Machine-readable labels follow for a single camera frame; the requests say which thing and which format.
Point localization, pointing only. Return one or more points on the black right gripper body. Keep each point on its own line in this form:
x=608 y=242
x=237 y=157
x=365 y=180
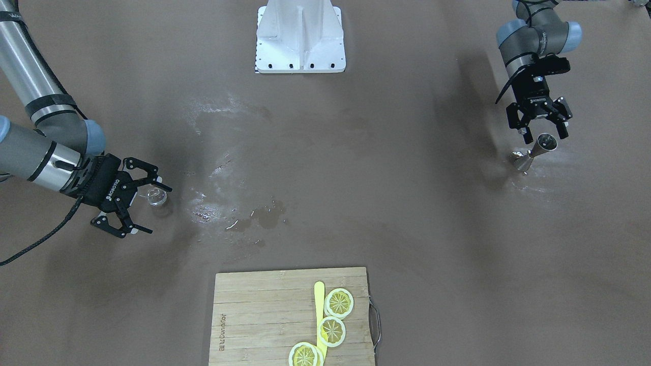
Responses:
x=103 y=185

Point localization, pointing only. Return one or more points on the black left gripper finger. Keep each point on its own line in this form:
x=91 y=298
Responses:
x=520 y=123
x=558 y=112

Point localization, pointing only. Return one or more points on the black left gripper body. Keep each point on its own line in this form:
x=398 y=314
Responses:
x=535 y=95

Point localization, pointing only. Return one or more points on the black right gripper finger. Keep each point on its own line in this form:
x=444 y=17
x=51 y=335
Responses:
x=127 y=226
x=151 y=178

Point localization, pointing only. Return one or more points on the clear glass measuring cup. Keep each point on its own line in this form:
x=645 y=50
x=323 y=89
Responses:
x=156 y=197

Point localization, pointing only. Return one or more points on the steel double jigger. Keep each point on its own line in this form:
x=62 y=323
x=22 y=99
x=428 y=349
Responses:
x=543 y=144

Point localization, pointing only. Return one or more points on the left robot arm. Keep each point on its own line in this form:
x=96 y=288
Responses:
x=530 y=47

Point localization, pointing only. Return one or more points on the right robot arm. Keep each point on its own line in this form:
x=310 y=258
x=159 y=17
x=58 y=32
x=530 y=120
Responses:
x=64 y=151

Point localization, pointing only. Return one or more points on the bamboo cutting board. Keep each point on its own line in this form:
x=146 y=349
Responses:
x=259 y=315

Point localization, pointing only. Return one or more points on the yellow plastic knife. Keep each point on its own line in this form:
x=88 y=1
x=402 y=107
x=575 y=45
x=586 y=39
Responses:
x=319 y=294

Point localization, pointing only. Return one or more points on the upper lemon slice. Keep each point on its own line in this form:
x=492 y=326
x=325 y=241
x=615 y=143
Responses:
x=339 y=303

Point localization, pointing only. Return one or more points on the lemon slice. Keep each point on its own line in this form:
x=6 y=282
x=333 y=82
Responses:
x=331 y=332
x=304 y=353
x=339 y=303

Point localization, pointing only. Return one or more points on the lower lemon slice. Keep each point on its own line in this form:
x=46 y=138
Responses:
x=304 y=353

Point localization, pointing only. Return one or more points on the middle lemon slice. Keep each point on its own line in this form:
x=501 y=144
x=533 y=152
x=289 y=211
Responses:
x=331 y=332

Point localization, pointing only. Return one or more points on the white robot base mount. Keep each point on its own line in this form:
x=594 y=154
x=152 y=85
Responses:
x=305 y=37

